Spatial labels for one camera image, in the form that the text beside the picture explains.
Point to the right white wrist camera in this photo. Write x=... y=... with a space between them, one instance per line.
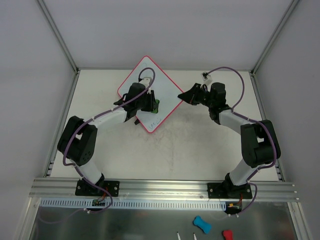
x=207 y=79

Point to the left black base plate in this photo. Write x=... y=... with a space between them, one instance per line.
x=84 y=189

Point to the blue bone-shaped eraser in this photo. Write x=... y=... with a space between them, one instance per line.
x=203 y=225

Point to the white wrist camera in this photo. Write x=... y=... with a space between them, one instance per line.
x=207 y=79
x=146 y=81

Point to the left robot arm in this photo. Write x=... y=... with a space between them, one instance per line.
x=78 y=140

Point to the right aluminium frame post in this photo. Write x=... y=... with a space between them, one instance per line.
x=275 y=34

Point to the slotted white cable duct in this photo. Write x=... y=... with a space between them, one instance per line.
x=133 y=204

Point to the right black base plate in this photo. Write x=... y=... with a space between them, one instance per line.
x=223 y=191

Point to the left aluminium frame post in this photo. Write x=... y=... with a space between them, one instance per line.
x=57 y=34

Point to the green bone-shaped eraser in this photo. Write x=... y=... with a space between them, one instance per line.
x=156 y=106

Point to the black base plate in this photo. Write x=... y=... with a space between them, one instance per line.
x=84 y=189
x=223 y=191

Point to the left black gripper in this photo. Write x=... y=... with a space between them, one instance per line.
x=151 y=101

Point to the aluminium mounting rail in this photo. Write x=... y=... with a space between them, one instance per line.
x=180 y=190

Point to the pink-framed whiteboard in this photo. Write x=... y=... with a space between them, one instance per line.
x=165 y=90

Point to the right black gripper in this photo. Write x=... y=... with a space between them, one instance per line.
x=198 y=93

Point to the aluminium frame post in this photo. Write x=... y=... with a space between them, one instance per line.
x=275 y=34
x=57 y=34

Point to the red bone-shaped eraser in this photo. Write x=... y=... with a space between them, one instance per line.
x=227 y=234

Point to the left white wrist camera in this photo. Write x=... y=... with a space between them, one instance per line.
x=146 y=81

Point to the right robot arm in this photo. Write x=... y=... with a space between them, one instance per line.
x=259 y=145

